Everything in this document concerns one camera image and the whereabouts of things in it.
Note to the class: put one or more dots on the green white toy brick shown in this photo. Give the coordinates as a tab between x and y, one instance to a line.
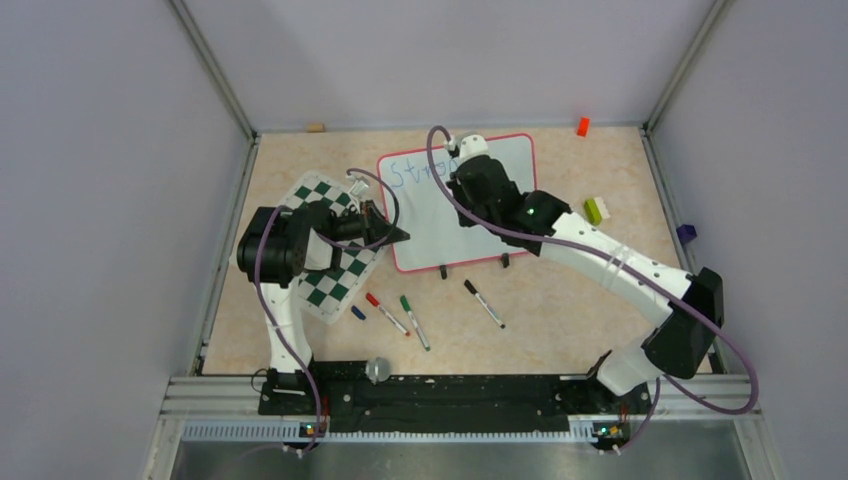
596	210

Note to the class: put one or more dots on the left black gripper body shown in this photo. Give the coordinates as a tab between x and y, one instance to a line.
349	226

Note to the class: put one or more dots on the orange toy block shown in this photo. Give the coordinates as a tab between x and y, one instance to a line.
583	127

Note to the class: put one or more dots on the black whiteboard stand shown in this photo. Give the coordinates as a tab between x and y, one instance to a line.
503	260

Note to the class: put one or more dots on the green white chess mat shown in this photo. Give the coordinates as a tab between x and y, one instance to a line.
327	296

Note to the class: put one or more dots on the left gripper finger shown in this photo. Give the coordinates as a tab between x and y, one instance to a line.
378	238
374	219

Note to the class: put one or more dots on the purple toy block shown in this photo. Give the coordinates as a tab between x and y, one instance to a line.
686	233

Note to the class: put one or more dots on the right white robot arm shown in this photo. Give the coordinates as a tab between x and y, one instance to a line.
547	227

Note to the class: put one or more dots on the red marker pen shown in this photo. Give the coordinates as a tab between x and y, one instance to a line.
394	321

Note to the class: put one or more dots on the pink framed whiteboard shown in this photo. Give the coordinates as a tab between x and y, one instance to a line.
436	237

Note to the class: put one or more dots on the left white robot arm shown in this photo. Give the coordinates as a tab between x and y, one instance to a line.
280	244

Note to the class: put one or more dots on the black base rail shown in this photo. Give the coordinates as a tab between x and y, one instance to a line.
340	393

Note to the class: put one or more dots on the green marker pen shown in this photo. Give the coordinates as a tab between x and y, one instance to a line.
415	323

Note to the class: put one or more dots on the black marker pen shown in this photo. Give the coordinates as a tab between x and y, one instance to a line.
490	311

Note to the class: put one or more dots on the blue marker cap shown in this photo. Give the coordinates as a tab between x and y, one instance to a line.
358	313

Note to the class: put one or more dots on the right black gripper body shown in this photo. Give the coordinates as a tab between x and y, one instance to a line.
455	186

